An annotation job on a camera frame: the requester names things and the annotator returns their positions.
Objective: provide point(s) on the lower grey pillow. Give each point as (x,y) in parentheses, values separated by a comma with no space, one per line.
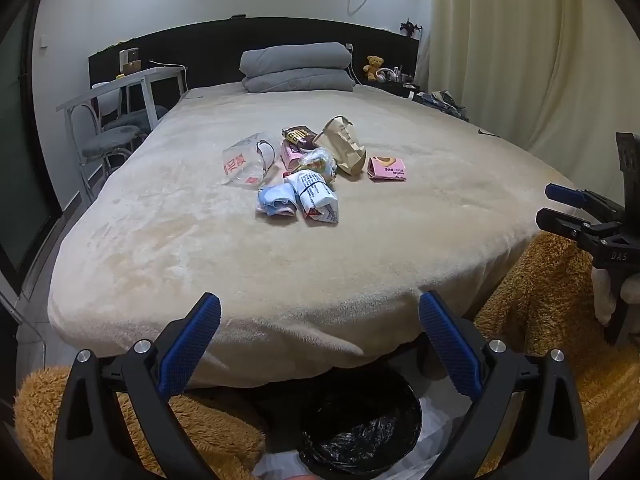
(301,79)

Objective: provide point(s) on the pile of clothes by bed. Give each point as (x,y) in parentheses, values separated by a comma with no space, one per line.
(442,101)

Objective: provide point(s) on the black-lined trash bin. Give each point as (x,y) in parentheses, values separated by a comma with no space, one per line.
(358,423)

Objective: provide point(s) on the right hand white knit glove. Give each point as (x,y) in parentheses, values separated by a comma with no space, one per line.
(603,297)

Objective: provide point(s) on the light blue packet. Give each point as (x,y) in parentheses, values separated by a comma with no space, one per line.
(277,200)

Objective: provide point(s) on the small brown teddy bear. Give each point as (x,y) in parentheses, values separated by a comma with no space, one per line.
(374,63)

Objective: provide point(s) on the grey cushioned metal chair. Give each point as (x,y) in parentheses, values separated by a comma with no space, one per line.
(116,129)

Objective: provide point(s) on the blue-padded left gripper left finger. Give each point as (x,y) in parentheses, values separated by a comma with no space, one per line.
(92,440)

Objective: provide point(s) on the upper grey pillow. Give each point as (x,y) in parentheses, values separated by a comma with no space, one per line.
(277,59)

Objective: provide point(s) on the small box on headboard shelf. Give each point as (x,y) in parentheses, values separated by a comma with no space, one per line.
(129,61)

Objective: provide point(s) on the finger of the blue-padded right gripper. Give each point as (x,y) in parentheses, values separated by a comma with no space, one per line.
(581,199)
(591,237)

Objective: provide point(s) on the black headboard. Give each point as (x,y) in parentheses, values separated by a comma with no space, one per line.
(211,51)

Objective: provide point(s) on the brown chocolate snack box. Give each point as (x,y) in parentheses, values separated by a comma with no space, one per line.
(300,136)

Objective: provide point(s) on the white metal side table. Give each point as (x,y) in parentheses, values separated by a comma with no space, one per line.
(143,80)

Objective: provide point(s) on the cream window curtain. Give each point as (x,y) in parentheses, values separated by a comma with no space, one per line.
(558,78)

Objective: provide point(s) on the clear plastic cup red print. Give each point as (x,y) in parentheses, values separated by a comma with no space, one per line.
(251,162)

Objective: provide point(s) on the colourful snack wrapper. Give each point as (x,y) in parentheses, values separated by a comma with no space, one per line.
(321,161)

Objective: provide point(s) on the small pink carton box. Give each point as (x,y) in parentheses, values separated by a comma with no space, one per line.
(291,155)

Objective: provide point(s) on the pink cake snack box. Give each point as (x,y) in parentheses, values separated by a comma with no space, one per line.
(386,169)

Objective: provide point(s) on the cluttered dark nightstand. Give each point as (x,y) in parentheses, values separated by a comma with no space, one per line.
(394,81)

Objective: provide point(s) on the brown paper bag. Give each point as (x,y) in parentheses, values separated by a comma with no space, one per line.
(338,136)

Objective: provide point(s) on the brown fluffy rug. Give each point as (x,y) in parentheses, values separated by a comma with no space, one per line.
(551,297)

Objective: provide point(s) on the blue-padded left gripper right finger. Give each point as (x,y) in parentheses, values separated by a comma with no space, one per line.
(525,420)

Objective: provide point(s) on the grey pillow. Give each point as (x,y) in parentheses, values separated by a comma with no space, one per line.
(277,59)
(301,79)

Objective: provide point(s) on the beige plush bed blanket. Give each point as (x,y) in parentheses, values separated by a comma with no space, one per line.
(298,296)

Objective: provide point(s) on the white blue printed packet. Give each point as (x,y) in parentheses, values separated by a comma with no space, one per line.
(318,201)

